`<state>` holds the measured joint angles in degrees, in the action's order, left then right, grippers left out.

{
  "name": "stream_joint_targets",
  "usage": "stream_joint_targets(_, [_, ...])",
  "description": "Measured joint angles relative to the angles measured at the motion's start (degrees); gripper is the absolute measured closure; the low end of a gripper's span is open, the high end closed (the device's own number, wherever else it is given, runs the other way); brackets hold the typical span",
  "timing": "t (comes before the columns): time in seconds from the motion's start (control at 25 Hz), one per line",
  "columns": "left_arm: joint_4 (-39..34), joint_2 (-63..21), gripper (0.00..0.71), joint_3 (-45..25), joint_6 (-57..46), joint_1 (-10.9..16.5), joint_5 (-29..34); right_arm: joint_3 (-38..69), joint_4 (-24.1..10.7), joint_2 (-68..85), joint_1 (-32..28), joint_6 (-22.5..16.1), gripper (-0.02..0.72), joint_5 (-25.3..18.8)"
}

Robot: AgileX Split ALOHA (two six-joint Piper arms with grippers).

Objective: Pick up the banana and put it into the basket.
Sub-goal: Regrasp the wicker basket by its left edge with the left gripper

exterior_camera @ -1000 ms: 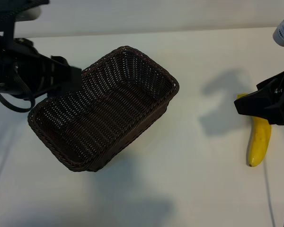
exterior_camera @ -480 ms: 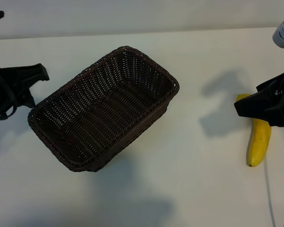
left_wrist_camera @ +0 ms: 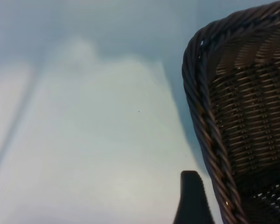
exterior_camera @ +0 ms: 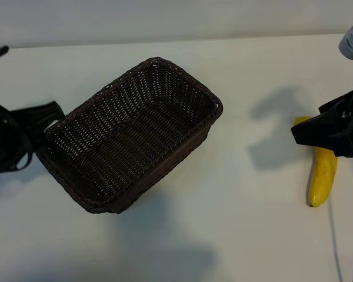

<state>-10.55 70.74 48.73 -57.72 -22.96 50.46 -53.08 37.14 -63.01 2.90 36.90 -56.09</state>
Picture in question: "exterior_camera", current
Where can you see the dark brown wicker basket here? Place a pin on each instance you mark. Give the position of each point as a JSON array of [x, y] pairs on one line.
[[129, 132]]

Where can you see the yellow banana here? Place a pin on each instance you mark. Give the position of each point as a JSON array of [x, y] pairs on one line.
[[322, 176]]

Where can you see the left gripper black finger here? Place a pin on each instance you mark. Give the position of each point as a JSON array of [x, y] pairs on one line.
[[44, 113]]

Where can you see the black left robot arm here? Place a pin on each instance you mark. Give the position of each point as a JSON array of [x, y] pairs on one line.
[[1, 141]]

